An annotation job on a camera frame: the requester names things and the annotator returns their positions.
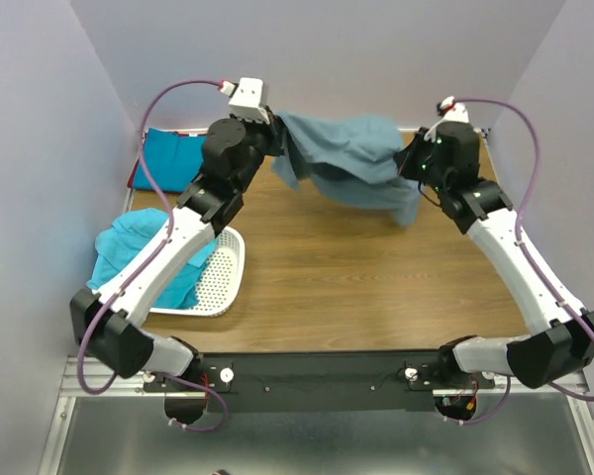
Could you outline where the aluminium frame rail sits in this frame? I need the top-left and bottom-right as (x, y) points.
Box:
(38, 350), (594, 475)

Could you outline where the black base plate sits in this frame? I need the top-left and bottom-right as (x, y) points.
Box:
(143, 349), (496, 415)

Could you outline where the folded teal t shirt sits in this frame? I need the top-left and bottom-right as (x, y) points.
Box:
(144, 128), (206, 194)

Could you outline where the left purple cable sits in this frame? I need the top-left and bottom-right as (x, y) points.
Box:
(76, 78), (229, 395)

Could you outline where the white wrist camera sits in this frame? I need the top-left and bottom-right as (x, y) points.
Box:
(424, 96), (469, 143)
(219, 77), (270, 125)

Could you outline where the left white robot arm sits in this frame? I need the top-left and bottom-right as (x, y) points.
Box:
(70, 116), (283, 391)

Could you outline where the grey-blue t shirt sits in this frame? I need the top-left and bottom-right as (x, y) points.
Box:
(271, 112), (421, 227)

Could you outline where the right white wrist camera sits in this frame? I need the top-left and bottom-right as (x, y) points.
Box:
(424, 96), (469, 143)

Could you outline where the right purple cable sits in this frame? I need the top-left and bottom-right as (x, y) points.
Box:
(454, 96), (594, 401)

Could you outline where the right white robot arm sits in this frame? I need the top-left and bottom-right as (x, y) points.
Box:
(394, 122), (594, 389)

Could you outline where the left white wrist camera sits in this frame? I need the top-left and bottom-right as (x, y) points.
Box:
(219, 77), (270, 125)

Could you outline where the crumpled teal t shirt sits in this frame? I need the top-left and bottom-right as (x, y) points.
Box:
(86, 208), (217, 310)

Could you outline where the white perforated basket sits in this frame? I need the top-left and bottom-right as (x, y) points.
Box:
(152, 228), (246, 317)

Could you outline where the purple cable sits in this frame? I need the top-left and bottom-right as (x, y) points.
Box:
(454, 96), (594, 401)
(76, 78), (229, 395)

